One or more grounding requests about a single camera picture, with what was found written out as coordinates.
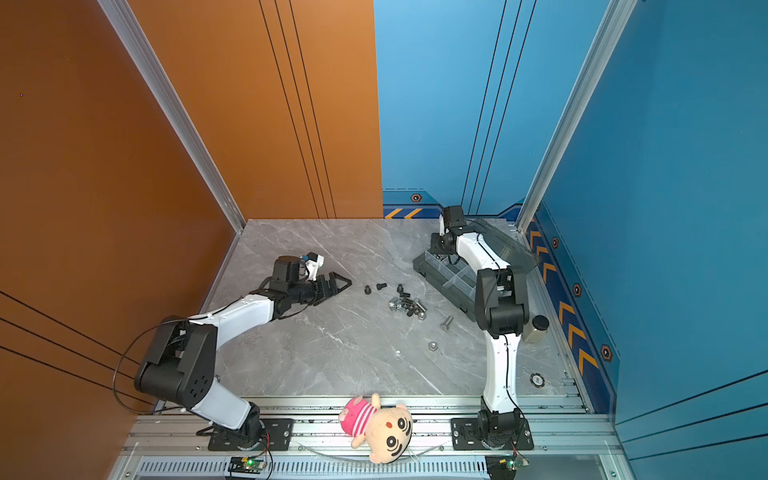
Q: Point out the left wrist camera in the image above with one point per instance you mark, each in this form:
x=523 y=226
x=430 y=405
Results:
x=292 y=269

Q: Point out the black cap cylinder container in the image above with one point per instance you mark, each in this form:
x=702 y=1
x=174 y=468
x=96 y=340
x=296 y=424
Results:
x=535 y=330

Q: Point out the silver wing nut middle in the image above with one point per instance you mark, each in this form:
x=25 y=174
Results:
x=394 y=305

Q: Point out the aluminium corner post left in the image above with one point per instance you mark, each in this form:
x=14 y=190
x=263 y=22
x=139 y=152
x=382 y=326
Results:
x=127 y=27

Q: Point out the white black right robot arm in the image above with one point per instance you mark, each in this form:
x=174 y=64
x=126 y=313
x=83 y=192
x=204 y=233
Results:
x=501 y=311

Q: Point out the large silver hex bolt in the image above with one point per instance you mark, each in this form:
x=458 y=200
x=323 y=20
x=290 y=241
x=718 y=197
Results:
x=419 y=309

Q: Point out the pink plush doll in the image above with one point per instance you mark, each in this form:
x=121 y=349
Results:
x=387 y=431

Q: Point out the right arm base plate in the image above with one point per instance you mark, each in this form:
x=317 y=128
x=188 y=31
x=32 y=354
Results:
x=476 y=434

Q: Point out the silver bolt on table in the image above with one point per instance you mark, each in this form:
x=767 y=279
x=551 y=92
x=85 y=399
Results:
x=446 y=323

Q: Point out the right green circuit board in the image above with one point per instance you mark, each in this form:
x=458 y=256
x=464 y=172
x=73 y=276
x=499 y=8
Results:
x=505 y=467

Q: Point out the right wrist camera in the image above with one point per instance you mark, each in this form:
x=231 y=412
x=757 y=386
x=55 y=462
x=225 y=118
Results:
x=452 y=220

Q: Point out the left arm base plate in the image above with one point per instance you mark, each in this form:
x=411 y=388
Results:
x=255 y=435

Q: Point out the aluminium rail frame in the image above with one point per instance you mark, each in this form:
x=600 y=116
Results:
x=571 y=441

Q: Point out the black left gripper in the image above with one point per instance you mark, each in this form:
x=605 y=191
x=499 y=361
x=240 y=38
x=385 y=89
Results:
x=325 y=294

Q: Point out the aluminium corner post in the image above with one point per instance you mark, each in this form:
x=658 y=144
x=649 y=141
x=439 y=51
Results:
x=609 y=32
x=127 y=27

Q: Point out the grey plastic organizer box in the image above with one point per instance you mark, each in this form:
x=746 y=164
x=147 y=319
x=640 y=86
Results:
x=455 y=278

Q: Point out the green circuit board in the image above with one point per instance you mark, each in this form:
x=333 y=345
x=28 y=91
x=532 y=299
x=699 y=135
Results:
x=247 y=467
x=505 y=467

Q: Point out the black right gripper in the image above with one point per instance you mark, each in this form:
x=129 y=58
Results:
x=435 y=244

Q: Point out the left green circuit board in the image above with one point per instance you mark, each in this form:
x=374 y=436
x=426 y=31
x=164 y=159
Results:
x=247 y=467

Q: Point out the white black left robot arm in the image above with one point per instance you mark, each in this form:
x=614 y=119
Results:
x=179 y=365

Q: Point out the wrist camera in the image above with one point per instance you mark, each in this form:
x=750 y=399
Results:
x=452 y=220
x=292 y=269

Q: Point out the aluminium corner post right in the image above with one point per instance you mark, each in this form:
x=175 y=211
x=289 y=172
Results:
x=609 y=32

